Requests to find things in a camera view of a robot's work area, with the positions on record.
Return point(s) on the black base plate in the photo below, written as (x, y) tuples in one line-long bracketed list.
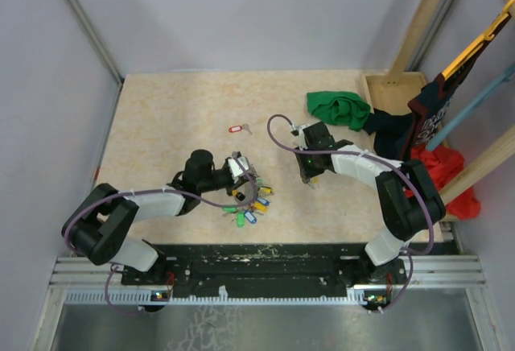
[(261, 271)]

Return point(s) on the wooden rack frame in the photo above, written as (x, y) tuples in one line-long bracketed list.
[(393, 90)]

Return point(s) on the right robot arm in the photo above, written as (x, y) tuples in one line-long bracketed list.
[(408, 198)]

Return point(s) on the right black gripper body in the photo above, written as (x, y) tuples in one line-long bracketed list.
[(309, 165)]

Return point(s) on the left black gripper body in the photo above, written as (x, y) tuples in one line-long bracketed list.
[(230, 184)]

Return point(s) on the red cloth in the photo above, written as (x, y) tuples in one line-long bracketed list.
[(443, 165)]

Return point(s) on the dark navy shirt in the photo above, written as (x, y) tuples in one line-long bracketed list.
[(397, 135)]

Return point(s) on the light blue hanger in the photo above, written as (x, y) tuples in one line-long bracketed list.
[(476, 102)]

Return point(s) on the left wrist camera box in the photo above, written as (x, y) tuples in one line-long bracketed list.
[(239, 166)]

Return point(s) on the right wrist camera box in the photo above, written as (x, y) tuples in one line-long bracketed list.
[(300, 136)]

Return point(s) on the yellow hanger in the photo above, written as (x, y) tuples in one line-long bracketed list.
[(476, 45)]

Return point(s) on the key with yellow tag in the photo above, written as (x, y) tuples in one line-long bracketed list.
[(312, 182)]

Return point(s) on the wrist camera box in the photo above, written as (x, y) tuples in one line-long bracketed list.
[(239, 166), (300, 136)]

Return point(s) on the green cloth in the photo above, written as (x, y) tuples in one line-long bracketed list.
[(339, 108)]

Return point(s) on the grey corner wall post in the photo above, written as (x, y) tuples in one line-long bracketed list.
[(94, 37)]

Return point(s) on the key with red tag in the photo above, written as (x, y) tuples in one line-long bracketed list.
[(239, 128)]

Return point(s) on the large keyring with tagged keys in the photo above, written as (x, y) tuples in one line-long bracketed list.
[(252, 201)]

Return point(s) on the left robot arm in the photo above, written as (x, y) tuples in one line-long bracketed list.
[(99, 228)]

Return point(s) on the aluminium rail frame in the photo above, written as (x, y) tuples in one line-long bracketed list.
[(444, 304)]

